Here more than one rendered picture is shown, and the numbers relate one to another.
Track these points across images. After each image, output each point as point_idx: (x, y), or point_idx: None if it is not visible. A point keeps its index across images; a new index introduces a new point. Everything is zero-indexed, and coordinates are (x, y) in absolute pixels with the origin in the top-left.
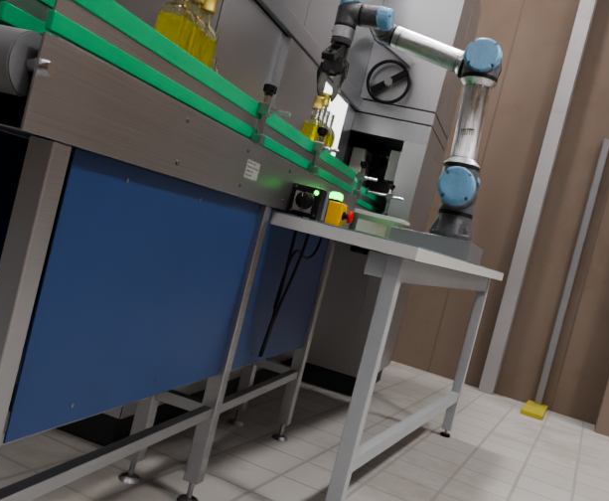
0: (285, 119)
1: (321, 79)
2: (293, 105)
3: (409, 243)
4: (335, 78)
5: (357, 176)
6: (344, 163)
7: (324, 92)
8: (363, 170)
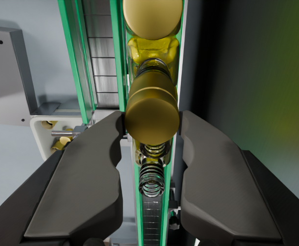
0: (265, 69)
1: (226, 171)
2: (280, 134)
3: None
4: (96, 197)
5: (85, 128)
6: (58, 6)
7: (157, 95)
8: (74, 137)
